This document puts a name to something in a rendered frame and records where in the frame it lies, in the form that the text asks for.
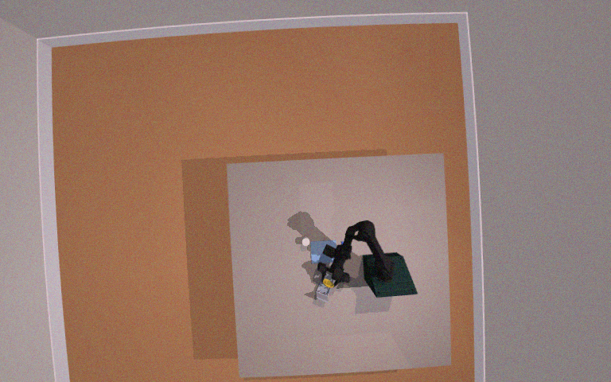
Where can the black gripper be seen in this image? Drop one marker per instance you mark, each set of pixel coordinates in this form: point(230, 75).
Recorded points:
point(322, 268)

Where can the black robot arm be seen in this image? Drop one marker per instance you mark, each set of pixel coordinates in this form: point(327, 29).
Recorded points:
point(366, 233)

